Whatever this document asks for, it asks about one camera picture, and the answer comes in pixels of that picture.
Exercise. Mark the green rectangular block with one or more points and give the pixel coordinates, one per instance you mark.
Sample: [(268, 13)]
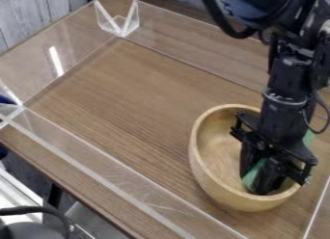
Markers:
[(269, 162)]

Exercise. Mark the clear acrylic corner bracket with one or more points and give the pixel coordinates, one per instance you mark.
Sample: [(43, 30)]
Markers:
[(118, 25)]

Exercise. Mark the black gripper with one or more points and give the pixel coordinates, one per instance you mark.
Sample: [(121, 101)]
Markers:
[(285, 117)]

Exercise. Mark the black table leg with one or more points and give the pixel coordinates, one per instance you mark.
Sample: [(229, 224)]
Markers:
[(55, 196)]

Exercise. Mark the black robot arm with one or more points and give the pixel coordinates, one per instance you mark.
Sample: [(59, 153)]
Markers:
[(298, 28)]

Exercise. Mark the brown wooden bowl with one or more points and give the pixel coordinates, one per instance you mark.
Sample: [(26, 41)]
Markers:
[(214, 161)]

